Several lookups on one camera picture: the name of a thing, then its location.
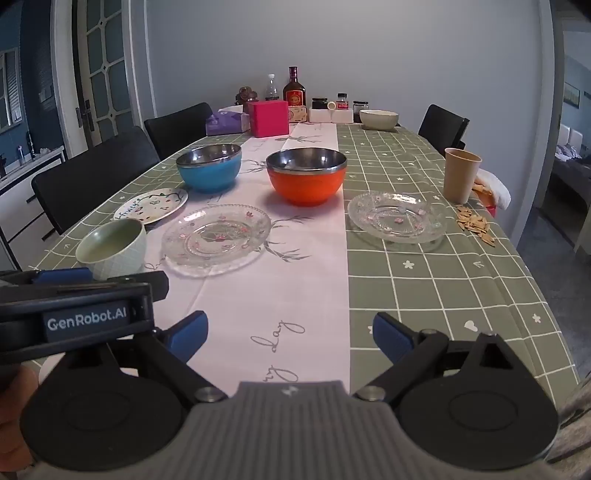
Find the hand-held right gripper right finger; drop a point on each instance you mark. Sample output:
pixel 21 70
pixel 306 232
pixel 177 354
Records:
pixel 390 337

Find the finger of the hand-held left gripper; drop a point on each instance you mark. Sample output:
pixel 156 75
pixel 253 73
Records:
pixel 60 275

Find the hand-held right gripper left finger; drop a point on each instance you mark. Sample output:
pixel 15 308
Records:
pixel 187 334

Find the pale green ceramic bowl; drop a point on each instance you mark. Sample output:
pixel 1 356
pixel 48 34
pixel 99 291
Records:
pixel 115 254

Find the clear glass plate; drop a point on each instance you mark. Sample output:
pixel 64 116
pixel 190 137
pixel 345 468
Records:
pixel 397 217
pixel 217 240

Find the white fruit-painted plate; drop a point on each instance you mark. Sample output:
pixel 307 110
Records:
pixel 154 203

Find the blue steel-lined bowl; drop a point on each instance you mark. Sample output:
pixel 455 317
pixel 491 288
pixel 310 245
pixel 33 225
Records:
pixel 210 175

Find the orange steel-lined bowl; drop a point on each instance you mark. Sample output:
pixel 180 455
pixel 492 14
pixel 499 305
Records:
pixel 307 184

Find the person's left hand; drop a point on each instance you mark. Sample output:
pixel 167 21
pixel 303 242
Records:
pixel 11 401

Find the white cabinet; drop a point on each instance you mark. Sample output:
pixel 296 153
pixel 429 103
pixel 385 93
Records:
pixel 23 207

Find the black chair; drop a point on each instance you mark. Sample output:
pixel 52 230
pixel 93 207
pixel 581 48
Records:
pixel 180 129
pixel 443 124
pixel 92 175

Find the tan paper cup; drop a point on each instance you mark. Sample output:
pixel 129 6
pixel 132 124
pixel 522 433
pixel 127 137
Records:
pixel 461 177

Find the red and white snack bag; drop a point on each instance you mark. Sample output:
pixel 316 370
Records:
pixel 494 191

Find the white glazed door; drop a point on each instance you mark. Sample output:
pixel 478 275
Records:
pixel 106 69

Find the purple tissue pack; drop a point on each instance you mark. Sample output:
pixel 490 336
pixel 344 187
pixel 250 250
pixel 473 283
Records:
pixel 226 124

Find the white ceramic bowl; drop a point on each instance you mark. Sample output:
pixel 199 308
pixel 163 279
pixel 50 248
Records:
pixel 378 120

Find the white flat box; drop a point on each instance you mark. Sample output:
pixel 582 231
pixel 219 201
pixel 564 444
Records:
pixel 330 116

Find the pink box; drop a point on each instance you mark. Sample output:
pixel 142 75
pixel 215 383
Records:
pixel 270 119

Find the small glass jar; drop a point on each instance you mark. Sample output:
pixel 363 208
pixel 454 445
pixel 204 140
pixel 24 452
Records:
pixel 360 107

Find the small ink bottle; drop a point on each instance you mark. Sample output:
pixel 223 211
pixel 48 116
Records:
pixel 342 102

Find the cream tin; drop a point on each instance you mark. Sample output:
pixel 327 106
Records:
pixel 298 114

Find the black-lidded jar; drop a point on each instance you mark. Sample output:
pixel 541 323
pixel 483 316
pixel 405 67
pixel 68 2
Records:
pixel 319 103

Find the brown figurine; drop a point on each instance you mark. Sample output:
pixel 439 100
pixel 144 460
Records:
pixel 247 95

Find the clear water bottle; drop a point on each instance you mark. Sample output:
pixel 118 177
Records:
pixel 271 88

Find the brown liquor bottle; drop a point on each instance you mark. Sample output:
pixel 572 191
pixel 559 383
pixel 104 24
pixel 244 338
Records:
pixel 294 92

